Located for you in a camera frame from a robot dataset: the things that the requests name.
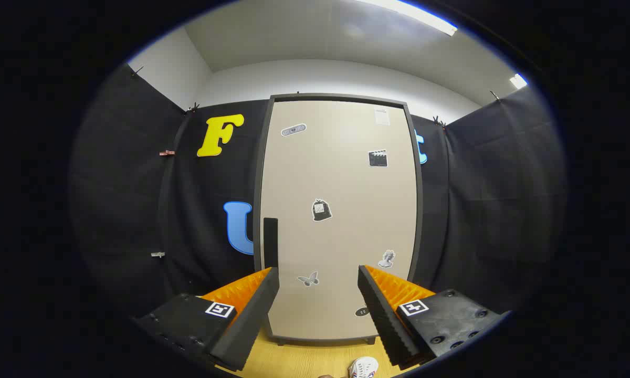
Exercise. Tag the small ceiling light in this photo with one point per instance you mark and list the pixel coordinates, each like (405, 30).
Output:
(518, 81)

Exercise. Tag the grey shoe cabinet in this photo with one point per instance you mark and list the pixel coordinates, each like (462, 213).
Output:
(336, 97)

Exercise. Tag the black backdrop cloth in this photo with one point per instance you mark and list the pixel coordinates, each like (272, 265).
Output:
(121, 210)

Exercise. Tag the white canvas shoe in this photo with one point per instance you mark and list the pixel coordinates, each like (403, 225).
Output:
(364, 366)

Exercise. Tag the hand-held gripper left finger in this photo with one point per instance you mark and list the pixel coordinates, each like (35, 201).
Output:
(252, 320)

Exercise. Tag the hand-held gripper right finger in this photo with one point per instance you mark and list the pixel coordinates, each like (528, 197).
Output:
(386, 320)

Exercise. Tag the long ceiling light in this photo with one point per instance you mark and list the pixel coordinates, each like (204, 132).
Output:
(425, 18)

